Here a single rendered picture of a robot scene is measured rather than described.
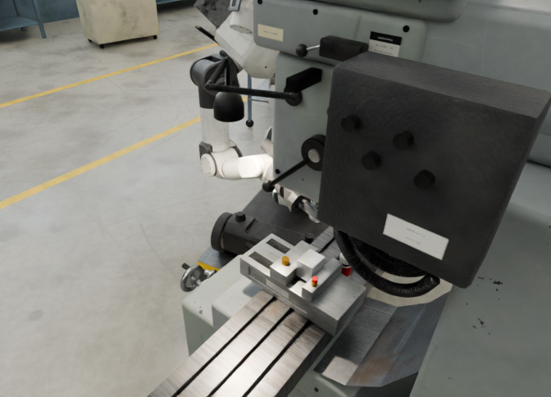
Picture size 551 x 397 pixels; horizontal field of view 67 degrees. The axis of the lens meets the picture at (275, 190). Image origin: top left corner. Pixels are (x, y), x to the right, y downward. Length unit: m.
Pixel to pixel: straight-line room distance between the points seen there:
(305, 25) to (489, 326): 0.56
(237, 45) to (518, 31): 0.85
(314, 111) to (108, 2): 6.24
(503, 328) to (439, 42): 0.43
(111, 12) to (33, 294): 4.96
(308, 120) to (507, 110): 0.50
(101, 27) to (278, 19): 6.22
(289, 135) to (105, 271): 2.05
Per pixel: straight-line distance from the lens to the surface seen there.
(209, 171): 1.39
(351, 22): 0.73
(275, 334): 1.18
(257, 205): 2.17
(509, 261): 0.65
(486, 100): 0.42
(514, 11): 0.67
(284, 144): 0.91
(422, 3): 0.67
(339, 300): 1.17
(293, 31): 0.79
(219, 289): 1.55
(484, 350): 0.77
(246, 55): 1.30
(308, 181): 0.91
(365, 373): 1.17
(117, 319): 2.49
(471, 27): 0.67
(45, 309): 2.68
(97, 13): 6.92
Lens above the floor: 1.86
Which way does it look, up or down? 34 degrees down
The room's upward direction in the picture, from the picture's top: 2 degrees clockwise
